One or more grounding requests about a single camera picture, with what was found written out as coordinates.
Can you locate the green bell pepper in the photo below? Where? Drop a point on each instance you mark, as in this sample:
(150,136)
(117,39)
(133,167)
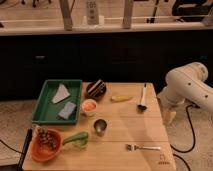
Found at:
(79,139)

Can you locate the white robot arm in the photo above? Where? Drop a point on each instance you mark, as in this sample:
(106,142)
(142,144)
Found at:
(185,83)

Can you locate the black bar at table edge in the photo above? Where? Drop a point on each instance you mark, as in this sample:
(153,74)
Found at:
(27,141)

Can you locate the green plastic tray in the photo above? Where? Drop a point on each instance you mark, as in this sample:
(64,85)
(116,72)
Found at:
(46,112)

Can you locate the small metal cup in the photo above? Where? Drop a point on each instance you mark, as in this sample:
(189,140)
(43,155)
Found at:
(100,126)

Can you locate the yellow banana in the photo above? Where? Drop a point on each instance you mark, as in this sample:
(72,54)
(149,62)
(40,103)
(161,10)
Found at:
(120,98)

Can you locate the orange bowl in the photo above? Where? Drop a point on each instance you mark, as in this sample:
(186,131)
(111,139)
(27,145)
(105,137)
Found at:
(42,153)

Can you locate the chocolate cake slice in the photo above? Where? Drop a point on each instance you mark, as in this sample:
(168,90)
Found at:
(96,90)

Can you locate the dark grapes bunch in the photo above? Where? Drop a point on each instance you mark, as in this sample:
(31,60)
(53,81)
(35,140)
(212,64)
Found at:
(45,138)

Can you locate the white cup with orange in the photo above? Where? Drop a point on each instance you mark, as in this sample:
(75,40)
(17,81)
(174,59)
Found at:
(89,107)

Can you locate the white triangular cloth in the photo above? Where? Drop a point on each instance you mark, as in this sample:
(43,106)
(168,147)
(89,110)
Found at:
(61,94)

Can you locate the silver fork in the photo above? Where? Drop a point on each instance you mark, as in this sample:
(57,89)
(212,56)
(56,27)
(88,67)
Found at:
(131,147)

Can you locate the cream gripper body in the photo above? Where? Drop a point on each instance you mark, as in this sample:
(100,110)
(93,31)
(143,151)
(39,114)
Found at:
(168,113)

